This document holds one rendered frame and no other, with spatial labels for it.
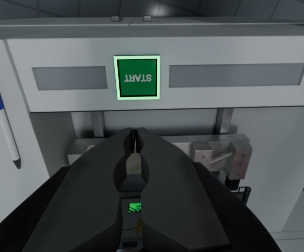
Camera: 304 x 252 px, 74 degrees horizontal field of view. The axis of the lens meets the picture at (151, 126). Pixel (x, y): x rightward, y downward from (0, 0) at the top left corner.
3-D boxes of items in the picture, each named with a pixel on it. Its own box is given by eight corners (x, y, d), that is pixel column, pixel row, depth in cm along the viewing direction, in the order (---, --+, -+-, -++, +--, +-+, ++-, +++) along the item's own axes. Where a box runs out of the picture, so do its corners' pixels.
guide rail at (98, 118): (120, 235, 65) (119, 244, 62) (114, 235, 65) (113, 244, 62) (100, 84, 40) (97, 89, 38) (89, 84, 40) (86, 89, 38)
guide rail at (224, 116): (202, 231, 66) (205, 240, 63) (196, 231, 66) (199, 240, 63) (232, 81, 41) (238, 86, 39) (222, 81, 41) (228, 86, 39)
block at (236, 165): (238, 170, 46) (244, 180, 43) (223, 170, 45) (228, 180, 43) (246, 140, 42) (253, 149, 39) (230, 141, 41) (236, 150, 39)
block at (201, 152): (203, 171, 45) (207, 181, 43) (188, 172, 45) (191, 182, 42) (208, 142, 41) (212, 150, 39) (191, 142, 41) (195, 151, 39)
